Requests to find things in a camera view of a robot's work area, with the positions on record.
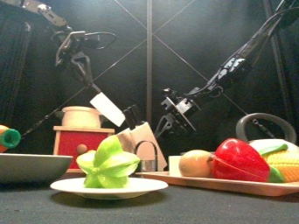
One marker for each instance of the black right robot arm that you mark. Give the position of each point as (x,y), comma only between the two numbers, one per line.
(233,68)

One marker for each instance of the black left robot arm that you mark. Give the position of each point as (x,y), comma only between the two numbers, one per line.
(51,13)

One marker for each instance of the tan toy onion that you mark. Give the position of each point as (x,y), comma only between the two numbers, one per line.
(193,163)

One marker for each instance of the white sliced toy block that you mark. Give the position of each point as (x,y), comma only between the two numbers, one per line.
(173,166)

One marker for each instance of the red toy bell pepper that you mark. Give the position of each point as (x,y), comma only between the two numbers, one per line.
(237,160)

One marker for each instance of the green toy starfruit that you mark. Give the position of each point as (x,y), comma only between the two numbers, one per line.
(107,163)

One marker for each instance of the white plate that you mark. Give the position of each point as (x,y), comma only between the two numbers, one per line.
(144,186)

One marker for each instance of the red wooden toy coffee grinder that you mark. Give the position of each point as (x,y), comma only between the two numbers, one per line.
(68,140)

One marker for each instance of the wooden tray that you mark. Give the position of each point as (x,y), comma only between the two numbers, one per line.
(233,185)

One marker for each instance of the yellow toy corn green husk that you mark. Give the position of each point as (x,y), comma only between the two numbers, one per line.
(286,166)

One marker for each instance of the orange toy carrot green end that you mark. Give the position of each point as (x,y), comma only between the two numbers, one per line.
(9,138)

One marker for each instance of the grey bowl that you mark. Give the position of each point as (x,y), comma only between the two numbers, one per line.
(31,169)

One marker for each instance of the grey vertical frame pole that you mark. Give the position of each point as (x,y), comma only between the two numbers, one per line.
(149,43)

